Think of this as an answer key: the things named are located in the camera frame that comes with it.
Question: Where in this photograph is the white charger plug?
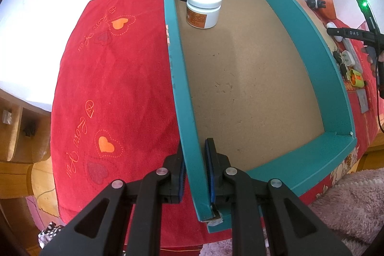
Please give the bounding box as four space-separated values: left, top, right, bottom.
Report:
341 50 355 67

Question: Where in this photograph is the black car key bunch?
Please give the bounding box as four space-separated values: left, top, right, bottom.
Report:
333 51 348 81

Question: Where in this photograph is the white earbuds case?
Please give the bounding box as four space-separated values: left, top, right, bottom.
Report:
326 21 343 43

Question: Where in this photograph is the green orange utility knife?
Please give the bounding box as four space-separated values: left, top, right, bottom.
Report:
348 69 365 88

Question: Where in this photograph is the orange plastic case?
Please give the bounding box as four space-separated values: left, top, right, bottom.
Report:
318 0 336 20

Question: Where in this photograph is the grey cable plug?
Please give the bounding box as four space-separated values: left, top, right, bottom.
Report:
306 0 326 9

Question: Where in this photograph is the teal cardboard box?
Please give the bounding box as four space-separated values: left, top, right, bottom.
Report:
164 0 357 233

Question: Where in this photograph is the white orange medicine jar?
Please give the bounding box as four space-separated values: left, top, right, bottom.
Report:
186 0 222 29

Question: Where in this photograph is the white remote control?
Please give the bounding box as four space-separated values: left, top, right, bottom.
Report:
342 38 363 73

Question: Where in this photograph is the person hand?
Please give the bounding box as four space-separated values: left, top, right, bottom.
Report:
361 46 384 77

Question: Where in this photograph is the polka dot cloth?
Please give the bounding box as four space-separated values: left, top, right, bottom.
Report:
38 221 64 249

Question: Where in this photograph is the pink fluffy rug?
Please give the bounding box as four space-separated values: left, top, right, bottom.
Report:
200 168 383 255

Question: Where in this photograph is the red floral bed blanket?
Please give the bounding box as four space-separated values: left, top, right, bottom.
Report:
50 0 384 256

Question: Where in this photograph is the wooden bedside shelf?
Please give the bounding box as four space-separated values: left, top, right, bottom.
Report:
1 90 51 249

